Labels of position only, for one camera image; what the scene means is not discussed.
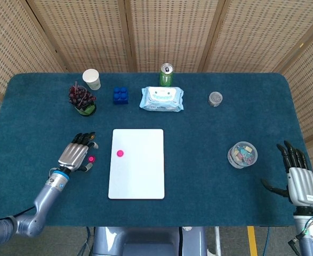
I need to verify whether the light blue wet wipes pack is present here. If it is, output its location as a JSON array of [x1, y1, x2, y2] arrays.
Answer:
[[139, 86, 184, 112]]

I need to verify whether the blue building block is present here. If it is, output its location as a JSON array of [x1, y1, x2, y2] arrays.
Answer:
[[113, 86, 130, 105]]

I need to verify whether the blue felt table cloth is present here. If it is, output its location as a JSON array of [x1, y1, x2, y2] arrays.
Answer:
[[0, 72, 310, 227]]

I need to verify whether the small clear plastic jar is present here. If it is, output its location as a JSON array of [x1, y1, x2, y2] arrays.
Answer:
[[208, 91, 223, 107]]

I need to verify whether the thin blue cable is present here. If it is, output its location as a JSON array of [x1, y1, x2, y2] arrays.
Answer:
[[84, 226, 93, 256], [262, 226, 271, 256]]

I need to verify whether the bamboo folding screen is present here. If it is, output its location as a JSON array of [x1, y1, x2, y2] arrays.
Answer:
[[0, 0, 313, 142]]

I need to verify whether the white rectangular board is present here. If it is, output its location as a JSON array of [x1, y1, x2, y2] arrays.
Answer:
[[108, 129, 165, 200]]

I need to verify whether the large clear jar of clips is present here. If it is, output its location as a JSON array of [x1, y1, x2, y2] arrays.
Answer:
[[227, 141, 259, 170]]

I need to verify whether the white paper cup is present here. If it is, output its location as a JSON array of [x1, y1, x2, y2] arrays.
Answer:
[[82, 68, 102, 91]]

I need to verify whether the grey-blue robot torso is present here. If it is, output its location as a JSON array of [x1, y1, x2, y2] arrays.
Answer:
[[92, 226, 207, 256]]

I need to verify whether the white table leg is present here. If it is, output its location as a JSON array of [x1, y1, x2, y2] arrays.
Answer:
[[214, 226, 222, 256]]

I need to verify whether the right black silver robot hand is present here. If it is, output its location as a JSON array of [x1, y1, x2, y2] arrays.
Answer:
[[260, 140, 313, 207]]

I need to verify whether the purple artificial grape bunch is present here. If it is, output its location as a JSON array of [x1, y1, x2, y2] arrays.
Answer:
[[68, 81, 97, 109]]

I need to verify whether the green drink can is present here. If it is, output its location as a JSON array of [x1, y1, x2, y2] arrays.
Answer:
[[159, 63, 174, 87]]

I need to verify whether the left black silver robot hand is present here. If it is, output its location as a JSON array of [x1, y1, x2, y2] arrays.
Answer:
[[58, 131, 99, 173]]

